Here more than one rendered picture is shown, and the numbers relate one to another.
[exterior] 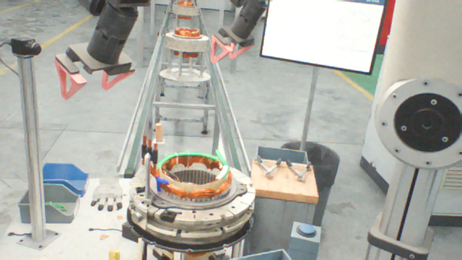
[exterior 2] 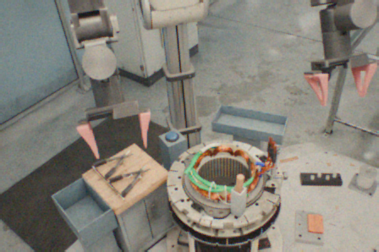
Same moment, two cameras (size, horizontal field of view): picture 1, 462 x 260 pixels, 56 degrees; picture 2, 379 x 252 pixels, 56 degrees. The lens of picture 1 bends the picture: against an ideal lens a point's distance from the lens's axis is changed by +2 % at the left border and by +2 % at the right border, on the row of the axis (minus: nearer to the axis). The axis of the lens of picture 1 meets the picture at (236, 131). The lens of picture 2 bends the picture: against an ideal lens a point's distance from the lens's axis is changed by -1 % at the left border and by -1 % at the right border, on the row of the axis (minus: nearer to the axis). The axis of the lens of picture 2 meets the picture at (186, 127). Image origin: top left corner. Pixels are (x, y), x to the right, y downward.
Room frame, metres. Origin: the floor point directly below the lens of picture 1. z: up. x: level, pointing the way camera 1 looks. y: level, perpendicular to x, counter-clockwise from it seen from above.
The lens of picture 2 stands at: (1.49, 0.56, 1.87)
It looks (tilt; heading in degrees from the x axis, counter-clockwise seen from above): 40 degrees down; 230
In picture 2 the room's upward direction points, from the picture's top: 5 degrees counter-clockwise
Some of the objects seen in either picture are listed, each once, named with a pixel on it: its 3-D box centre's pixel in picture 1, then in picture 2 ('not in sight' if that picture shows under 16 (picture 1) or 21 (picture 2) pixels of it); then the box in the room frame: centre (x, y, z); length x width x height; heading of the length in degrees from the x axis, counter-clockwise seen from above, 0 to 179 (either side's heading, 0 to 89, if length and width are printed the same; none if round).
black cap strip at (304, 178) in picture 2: not in sight; (321, 178); (0.53, 0.19, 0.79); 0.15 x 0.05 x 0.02; 132
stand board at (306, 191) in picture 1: (282, 179); (126, 176); (1.15, -0.15, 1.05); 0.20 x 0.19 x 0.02; 178
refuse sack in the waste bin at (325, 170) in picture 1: (305, 177); not in sight; (2.54, -0.48, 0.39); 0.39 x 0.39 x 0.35
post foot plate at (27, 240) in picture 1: (39, 237); not in sight; (1.12, 0.57, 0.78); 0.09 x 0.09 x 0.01; 74
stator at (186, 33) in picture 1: (186, 42); not in sight; (3.25, 0.44, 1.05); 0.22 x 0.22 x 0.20
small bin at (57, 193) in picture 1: (50, 203); not in sight; (1.26, 0.60, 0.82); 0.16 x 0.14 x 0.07; 99
